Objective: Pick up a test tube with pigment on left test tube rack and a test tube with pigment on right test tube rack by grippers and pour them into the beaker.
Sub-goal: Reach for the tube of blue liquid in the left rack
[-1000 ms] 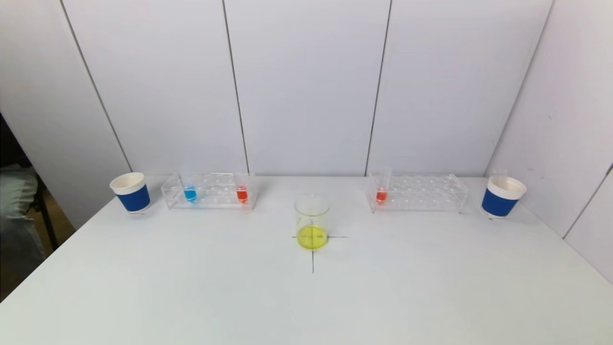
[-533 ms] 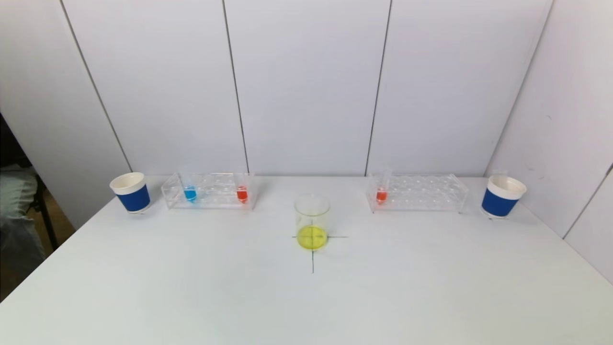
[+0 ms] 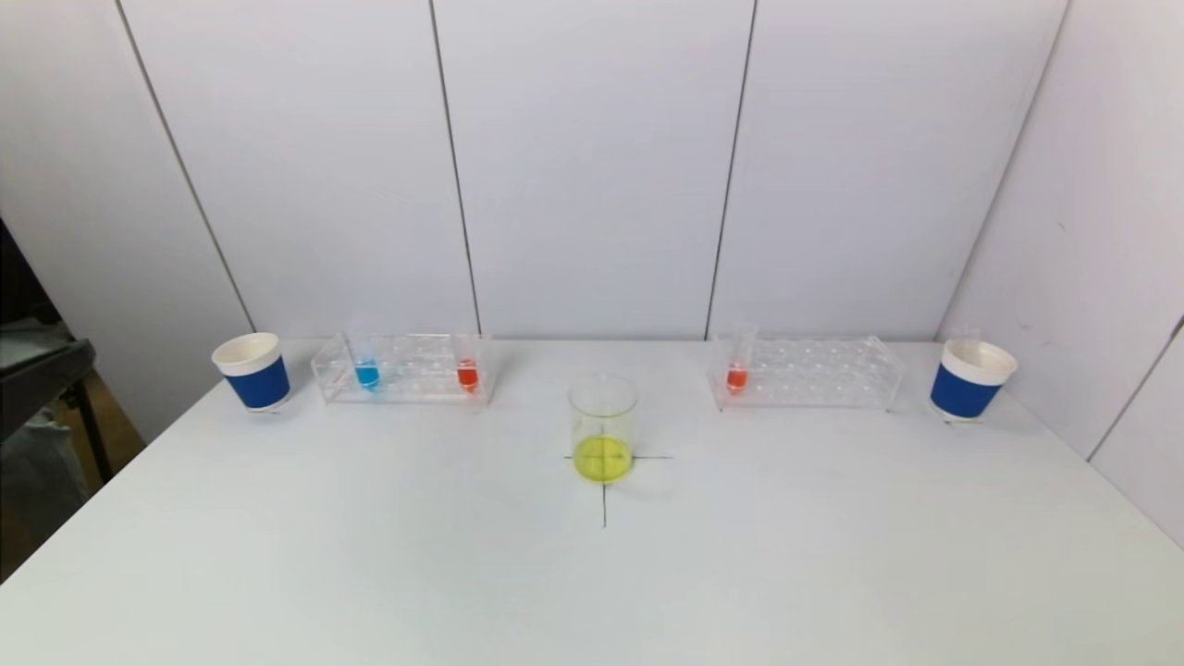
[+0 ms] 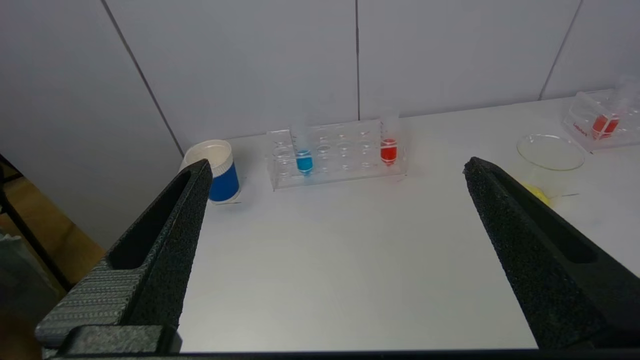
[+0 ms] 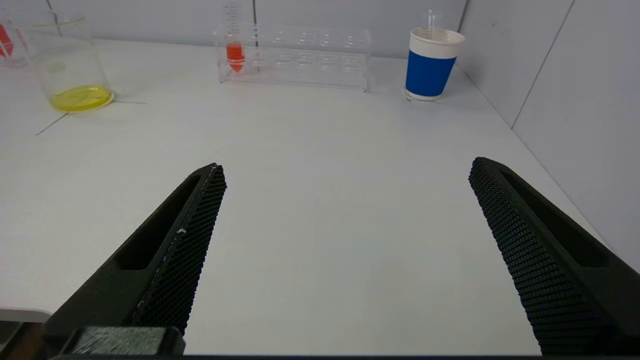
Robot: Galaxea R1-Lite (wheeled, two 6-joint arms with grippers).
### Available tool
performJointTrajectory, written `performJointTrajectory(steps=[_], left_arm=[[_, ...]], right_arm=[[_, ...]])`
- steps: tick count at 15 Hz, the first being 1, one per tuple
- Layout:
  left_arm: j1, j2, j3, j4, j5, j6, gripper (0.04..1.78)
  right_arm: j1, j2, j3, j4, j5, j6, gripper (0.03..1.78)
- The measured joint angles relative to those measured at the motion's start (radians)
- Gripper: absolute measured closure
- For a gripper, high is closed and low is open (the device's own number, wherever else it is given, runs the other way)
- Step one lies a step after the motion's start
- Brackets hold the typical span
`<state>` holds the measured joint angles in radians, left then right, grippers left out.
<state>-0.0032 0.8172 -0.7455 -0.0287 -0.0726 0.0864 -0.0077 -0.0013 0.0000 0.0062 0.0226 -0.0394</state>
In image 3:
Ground blue pigment test tube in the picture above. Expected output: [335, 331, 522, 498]
[347, 319, 383, 393]

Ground blue paper cup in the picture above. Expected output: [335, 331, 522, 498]
[929, 338, 1019, 425]
[211, 332, 292, 413]

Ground red pigment test tube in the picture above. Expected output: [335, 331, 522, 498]
[726, 322, 759, 397]
[453, 324, 482, 395]

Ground clear glass beaker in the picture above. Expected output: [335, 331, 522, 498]
[567, 374, 640, 486]

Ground clear acrylic test tube rack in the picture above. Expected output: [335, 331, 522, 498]
[708, 333, 907, 413]
[311, 333, 501, 409]

